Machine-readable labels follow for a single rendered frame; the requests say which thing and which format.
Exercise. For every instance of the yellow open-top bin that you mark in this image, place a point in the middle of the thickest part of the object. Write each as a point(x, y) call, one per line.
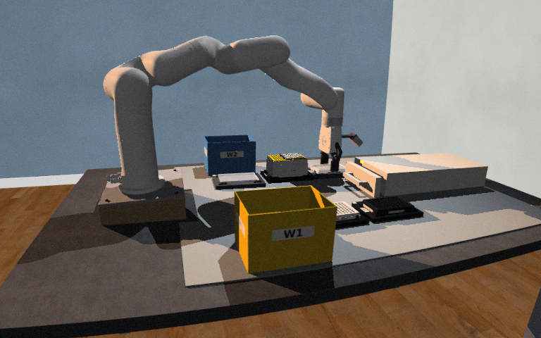
point(284, 227)

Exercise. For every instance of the blue open-top box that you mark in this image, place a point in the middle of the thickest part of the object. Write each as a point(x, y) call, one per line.
point(229, 154)

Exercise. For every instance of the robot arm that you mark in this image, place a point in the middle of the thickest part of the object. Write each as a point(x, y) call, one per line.
point(131, 90)

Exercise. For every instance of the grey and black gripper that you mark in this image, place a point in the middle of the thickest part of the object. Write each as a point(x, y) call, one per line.
point(331, 141)

